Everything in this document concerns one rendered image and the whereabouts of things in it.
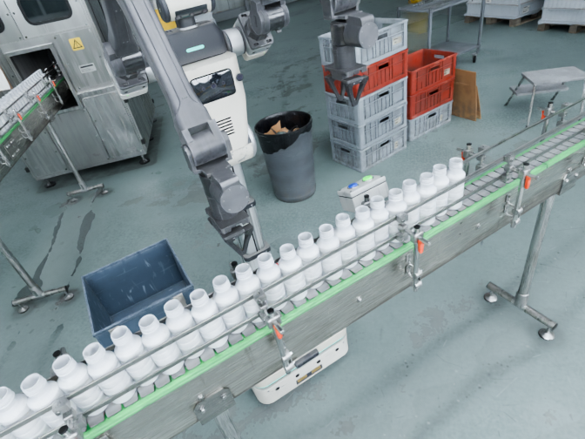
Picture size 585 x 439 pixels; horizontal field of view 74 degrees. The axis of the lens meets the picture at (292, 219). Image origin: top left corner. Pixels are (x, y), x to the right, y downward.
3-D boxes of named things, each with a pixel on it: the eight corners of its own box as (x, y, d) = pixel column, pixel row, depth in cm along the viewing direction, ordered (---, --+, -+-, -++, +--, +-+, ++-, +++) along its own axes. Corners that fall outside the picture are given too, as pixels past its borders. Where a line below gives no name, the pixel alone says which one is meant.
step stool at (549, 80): (553, 99, 399) (562, 57, 375) (581, 123, 350) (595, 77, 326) (503, 104, 407) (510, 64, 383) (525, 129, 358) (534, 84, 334)
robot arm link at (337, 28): (343, 13, 96) (325, 18, 94) (361, 15, 91) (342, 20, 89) (346, 43, 100) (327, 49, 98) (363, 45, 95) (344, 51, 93)
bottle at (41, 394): (90, 411, 87) (52, 368, 78) (74, 439, 83) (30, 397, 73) (69, 408, 89) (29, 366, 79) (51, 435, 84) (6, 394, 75)
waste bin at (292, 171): (286, 213, 313) (271, 140, 275) (261, 192, 346) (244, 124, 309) (332, 191, 328) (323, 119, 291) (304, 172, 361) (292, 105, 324)
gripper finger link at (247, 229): (233, 266, 83) (221, 233, 78) (221, 250, 89) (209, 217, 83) (261, 253, 86) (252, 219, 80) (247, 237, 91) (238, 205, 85)
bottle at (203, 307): (205, 352, 95) (183, 307, 85) (205, 333, 100) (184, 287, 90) (229, 347, 95) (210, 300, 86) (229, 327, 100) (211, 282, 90)
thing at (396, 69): (358, 99, 304) (356, 70, 291) (323, 91, 333) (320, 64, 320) (409, 75, 330) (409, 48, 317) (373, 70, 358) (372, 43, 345)
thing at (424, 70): (411, 97, 349) (412, 72, 336) (379, 89, 378) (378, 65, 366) (456, 77, 371) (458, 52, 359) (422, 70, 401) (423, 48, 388)
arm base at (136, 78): (148, 82, 121) (131, 44, 119) (149, 72, 113) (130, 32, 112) (120, 91, 118) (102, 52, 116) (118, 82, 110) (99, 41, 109)
